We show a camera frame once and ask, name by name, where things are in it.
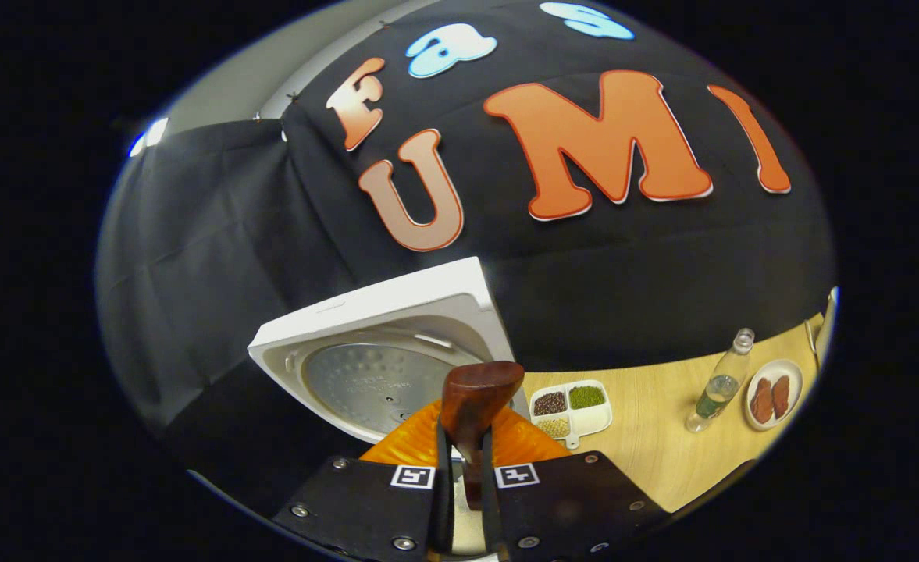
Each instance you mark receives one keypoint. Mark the white round plate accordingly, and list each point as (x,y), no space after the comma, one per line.
(795,375)

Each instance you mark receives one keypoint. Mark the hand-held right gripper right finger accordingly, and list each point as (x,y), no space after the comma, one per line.
(568,499)

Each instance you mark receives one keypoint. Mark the red meat piece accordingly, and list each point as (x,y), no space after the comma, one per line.
(781,394)
(761,401)

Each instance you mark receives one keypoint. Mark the ceiling light panel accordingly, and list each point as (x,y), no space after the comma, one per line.
(151,136)

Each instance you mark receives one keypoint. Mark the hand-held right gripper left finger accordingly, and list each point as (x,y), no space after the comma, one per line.
(357,499)

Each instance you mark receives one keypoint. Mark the clear plastic water bottle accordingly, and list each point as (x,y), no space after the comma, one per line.
(721,386)

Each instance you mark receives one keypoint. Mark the brown wooden spoon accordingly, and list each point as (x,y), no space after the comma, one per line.
(479,390)

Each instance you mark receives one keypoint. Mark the white divided bean dish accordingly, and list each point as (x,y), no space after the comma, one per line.
(584,417)

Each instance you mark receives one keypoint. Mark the white rice cooker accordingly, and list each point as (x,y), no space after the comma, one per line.
(397,304)

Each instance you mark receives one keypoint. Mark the black backdrop cloth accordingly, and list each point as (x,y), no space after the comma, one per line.
(623,297)

